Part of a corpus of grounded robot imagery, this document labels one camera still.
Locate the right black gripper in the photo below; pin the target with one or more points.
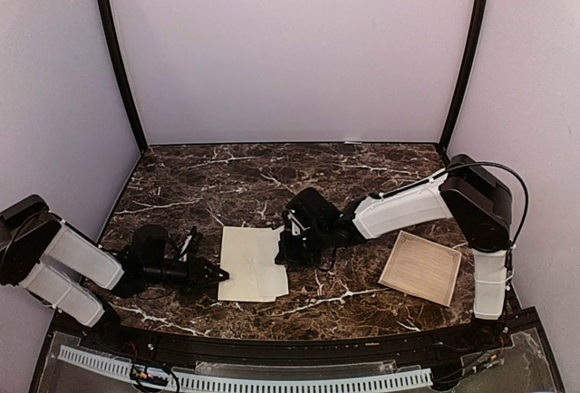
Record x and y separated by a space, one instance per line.
285 254

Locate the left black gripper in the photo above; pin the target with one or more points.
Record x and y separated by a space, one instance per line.
197 281

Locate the lined letter paper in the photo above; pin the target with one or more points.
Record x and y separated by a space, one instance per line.
421 268
271 278

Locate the cream paper envelope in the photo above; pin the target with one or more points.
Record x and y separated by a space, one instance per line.
237 258

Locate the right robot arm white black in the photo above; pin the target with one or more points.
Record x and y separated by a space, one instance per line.
464 190

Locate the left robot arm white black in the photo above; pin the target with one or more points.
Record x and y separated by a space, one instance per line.
39 249

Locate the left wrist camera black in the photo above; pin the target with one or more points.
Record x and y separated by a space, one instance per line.
191 245

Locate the black front table rail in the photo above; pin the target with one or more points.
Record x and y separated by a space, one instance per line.
437 347

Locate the small circuit board with wires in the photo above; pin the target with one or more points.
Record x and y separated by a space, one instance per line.
142 377

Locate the white slotted cable duct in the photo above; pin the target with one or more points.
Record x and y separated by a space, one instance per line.
209 377

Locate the left black frame post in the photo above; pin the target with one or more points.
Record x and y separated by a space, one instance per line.
120 74

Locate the black frame post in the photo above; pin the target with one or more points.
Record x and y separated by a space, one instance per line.
120 74
462 82

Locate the right black frame post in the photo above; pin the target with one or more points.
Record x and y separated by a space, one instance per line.
462 82

